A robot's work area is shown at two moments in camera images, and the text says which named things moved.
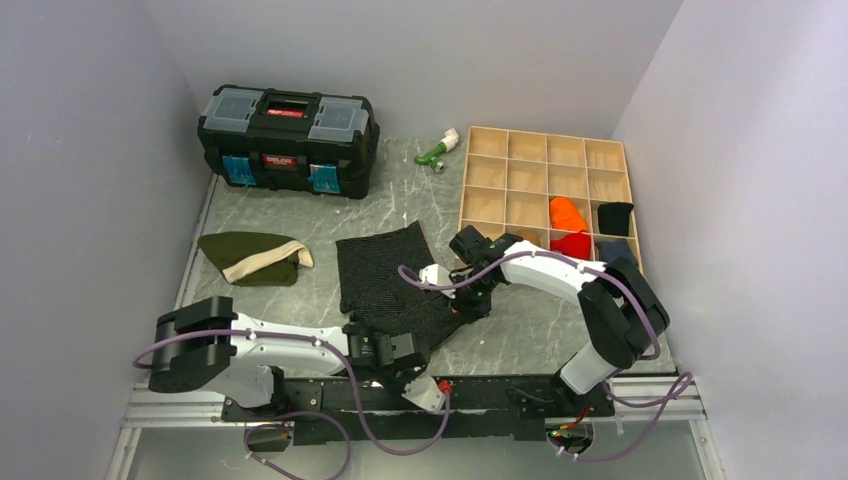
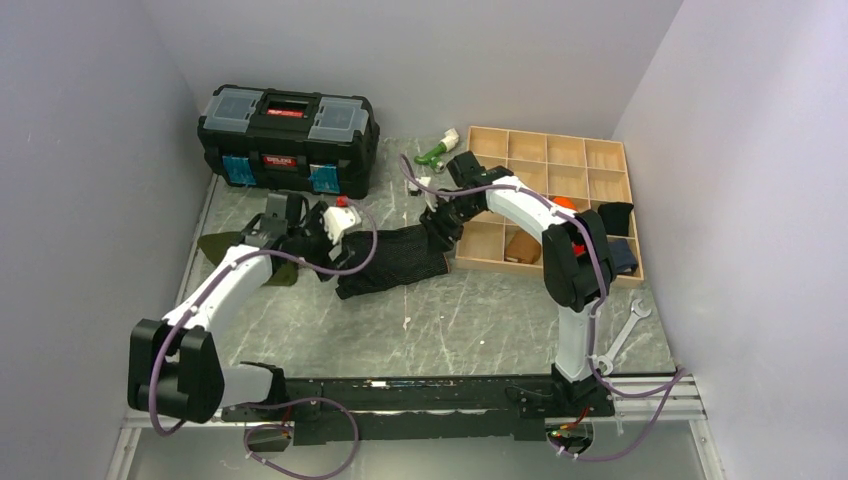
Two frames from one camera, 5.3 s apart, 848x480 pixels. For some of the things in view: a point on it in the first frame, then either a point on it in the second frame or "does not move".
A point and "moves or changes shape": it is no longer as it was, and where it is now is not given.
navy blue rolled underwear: [611, 249] does not move
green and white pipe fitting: [434, 155] does not move
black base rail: [376, 411] does not move
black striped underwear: [374, 294] moves or changes shape
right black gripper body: [475, 298] -> [449, 217]
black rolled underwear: [614, 218] does not move
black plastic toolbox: [310, 142] does not move
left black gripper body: [395, 379] -> [312, 242]
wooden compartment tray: [510, 177] does not move
